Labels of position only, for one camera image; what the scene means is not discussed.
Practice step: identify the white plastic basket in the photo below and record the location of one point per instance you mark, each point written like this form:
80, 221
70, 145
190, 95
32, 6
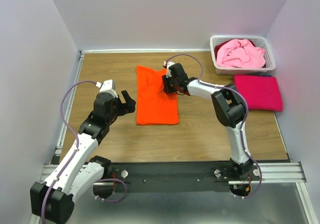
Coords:
258, 41

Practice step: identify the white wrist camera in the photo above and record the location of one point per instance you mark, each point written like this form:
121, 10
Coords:
167, 64
108, 86

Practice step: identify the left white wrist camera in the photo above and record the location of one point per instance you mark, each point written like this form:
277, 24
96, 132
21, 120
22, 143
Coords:
108, 86

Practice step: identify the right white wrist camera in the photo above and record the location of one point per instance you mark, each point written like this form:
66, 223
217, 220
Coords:
167, 64

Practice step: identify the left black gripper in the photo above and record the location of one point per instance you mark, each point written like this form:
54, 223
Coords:
130, 104

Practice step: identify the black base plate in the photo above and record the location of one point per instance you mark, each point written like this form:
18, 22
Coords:
174, 177

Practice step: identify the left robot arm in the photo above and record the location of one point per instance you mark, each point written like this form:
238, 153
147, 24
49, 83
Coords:
54, 199

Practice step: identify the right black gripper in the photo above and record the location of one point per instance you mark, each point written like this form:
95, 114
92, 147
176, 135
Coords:
165, 80

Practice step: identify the pink t-shirt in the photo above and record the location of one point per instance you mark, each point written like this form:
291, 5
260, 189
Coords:
241, 53

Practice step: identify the aluminium frame rail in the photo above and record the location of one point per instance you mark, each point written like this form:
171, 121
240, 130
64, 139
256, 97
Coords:
282, 172

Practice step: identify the orange t-shirt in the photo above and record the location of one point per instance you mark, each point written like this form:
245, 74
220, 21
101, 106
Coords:
154, 106

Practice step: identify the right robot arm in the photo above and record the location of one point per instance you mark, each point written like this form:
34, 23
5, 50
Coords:
230, 107

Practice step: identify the folded magenta t-shirt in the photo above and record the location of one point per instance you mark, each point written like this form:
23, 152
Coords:
260, 92

